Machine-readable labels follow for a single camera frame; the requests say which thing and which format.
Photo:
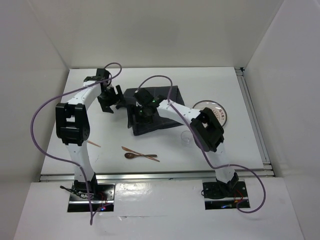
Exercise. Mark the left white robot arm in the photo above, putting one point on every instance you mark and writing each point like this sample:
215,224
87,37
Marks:
73,127

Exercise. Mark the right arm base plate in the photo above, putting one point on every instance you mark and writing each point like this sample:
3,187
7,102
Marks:
215,199

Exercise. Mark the copper fork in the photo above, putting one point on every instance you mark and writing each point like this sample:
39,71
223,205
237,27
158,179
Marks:
94,144

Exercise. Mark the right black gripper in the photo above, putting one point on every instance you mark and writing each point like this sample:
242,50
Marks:
148,120

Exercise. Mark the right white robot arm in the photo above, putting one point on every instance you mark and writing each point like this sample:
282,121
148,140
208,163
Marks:
207,132

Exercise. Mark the dark grey checked cloth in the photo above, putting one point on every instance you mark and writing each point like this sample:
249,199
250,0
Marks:
159,123

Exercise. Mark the clear plastic cup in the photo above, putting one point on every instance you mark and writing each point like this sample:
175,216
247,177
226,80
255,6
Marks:
187,139

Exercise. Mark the right aluminium rail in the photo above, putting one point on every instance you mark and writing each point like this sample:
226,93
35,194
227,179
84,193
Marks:
239,71

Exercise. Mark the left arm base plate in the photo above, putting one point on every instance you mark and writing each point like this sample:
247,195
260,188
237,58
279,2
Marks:
102,200

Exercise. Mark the front aluminium rail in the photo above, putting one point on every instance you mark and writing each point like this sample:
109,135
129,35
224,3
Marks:
189,175

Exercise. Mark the copper knife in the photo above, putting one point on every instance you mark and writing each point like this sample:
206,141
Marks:
127,150

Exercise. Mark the aluminium rail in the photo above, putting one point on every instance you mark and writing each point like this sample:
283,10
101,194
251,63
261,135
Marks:
189,175
239,71

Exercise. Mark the dark wooden spoon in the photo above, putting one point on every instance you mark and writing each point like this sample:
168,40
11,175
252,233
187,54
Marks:
130,155

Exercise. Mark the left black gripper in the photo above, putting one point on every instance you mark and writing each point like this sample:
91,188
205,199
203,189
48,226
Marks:
116,99

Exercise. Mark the patterned glass plate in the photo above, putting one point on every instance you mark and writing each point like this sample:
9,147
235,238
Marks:
218,110

